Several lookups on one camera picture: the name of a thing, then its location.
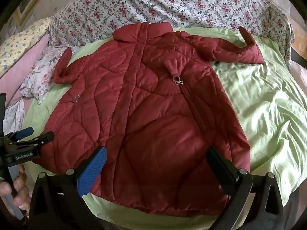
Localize gold picture frame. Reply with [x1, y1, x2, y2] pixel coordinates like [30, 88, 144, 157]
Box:
[13, 0, 64, 23]

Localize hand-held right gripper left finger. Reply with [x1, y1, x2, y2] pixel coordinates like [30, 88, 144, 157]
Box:
[28, 146, 107, 230]

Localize person's left hand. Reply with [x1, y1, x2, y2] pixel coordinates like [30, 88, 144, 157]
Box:
[0, 164, 31, 212]

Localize white blue-flowered cloth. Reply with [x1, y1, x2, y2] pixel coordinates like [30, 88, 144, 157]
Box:
[4, 99, 26, 137]

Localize light green bed sheet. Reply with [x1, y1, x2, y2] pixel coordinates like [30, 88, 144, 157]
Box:
[23, 27, 307, 230]

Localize red quilted jacket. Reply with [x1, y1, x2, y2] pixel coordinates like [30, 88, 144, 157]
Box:
[31, 22, 265, 217]

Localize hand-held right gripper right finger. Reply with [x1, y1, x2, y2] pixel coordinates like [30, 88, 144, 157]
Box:
[205, 147, 292, 230]

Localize pink pillow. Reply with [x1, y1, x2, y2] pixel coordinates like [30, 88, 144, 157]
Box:
[0, 35, 50, 106]

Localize rose print floral quilt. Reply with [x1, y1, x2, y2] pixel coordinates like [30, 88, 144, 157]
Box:
[48, 0, 295, 60]

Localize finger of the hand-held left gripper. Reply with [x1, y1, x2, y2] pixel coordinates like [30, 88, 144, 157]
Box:
[14, 131, 54, 149]
[5, 126, 34, 141]

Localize yellow floral pillow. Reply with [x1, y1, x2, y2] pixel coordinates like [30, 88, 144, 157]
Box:
[0, 17, 53, 70]

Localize pale floral cloth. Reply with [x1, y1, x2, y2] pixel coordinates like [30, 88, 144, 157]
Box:
[20, 44, 79, 104]

